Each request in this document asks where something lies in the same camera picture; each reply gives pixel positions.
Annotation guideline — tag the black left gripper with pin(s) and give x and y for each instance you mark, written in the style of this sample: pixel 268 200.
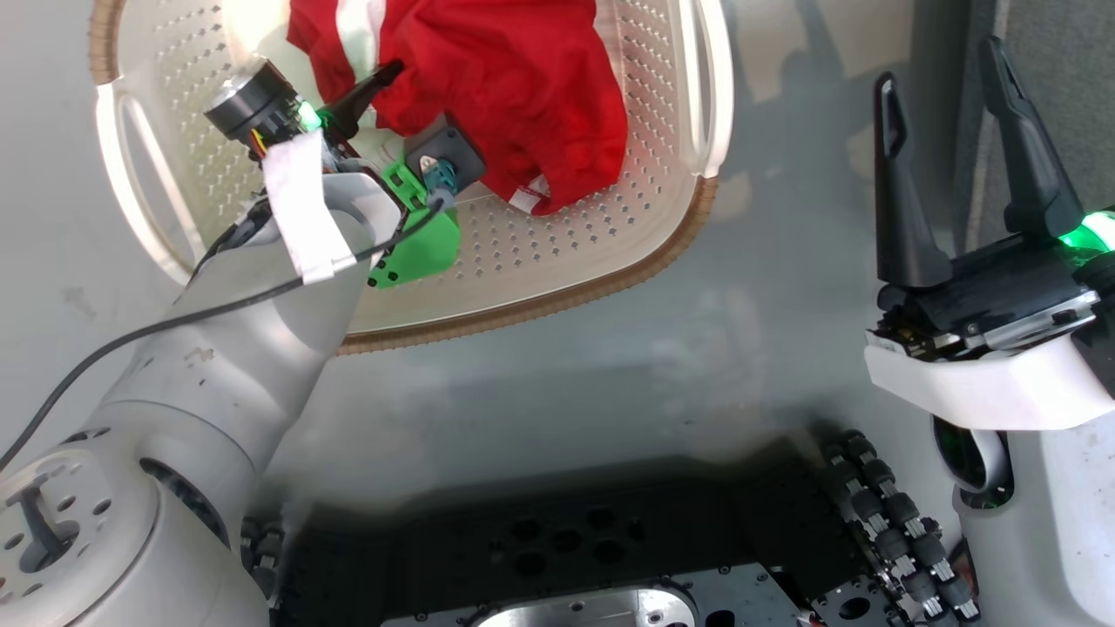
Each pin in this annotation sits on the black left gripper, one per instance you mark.
pixel 253 100

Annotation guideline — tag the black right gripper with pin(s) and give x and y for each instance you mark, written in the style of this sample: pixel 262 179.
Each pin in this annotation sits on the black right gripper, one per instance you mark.
pixel 1002 292

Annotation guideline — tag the red and white garment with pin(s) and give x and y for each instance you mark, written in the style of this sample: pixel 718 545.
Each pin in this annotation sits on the red and white garment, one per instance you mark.
pixel 523 96

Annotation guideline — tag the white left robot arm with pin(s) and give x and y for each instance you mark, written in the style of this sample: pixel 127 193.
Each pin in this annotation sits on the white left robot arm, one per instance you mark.
pixel 192 401

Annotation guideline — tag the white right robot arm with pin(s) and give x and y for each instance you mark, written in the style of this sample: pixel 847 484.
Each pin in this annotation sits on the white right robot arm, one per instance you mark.
pixel 1054 522

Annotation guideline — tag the grey fabric sofa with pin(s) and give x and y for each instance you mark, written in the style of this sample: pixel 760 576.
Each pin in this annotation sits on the grey fabric sofa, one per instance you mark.
pixel 1080 70

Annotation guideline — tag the white perforated laundry basket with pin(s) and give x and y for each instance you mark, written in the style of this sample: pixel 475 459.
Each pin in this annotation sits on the white perforated laundry basket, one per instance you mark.
pixel 540 252

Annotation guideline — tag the black roller mecanum wheel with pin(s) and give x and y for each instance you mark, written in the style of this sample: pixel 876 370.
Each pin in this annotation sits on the black roller mecanum wheel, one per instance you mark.
pixel 261 557
pixel 897 522

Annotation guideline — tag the dark left wrist camera box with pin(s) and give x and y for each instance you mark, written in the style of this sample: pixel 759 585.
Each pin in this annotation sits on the dark left wrist camera box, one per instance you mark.
pixel 462 152

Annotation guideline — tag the green left wrist camera mount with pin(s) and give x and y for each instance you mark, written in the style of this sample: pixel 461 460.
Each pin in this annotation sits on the green left wrist camera mount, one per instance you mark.
pixel 425 248

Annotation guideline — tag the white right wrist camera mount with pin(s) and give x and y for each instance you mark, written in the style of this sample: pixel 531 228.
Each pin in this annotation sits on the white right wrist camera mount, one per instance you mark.
pixel 1002 387

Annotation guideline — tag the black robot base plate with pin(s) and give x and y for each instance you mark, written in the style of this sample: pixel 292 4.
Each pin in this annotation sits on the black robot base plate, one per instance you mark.
pixel 566 540

